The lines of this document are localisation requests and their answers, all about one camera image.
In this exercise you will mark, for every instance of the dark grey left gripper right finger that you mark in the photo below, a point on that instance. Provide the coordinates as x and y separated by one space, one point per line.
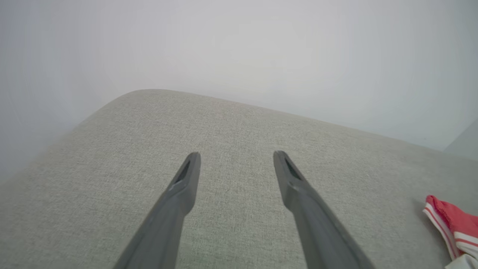
317 228

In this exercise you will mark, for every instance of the red and white shirt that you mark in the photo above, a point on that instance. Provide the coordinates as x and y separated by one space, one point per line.
455 224

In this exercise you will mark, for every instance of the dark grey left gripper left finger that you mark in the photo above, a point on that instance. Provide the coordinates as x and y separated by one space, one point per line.
168 224

